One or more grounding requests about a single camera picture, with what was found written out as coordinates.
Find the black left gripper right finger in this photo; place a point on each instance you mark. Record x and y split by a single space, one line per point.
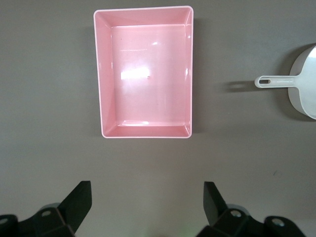
214 207

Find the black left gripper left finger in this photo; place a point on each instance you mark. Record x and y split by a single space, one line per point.
74 205

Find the beige plastic dustpan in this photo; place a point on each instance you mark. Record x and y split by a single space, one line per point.
303 81

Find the pink plastic bin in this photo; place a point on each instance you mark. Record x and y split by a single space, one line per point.
148 74

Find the brown table mat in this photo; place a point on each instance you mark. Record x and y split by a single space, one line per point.
49 98

